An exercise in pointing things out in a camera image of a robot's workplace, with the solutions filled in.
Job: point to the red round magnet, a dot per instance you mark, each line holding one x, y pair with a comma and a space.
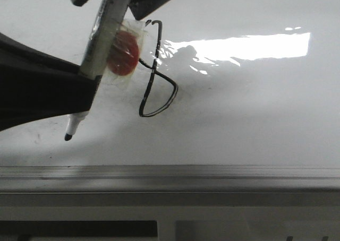
124, 54

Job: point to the aluminium whiteboard frame rail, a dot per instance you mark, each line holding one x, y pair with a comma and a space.
168, 179

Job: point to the grey cabinet below whiteboard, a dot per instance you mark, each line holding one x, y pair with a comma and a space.
216, 215

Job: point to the white whiteboard marker pen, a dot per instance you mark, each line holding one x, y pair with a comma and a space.
108, 20

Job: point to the white whiteboard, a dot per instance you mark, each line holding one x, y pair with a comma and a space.
258, 85

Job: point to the clear adhesive tape piece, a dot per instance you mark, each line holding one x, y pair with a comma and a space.
137, 28

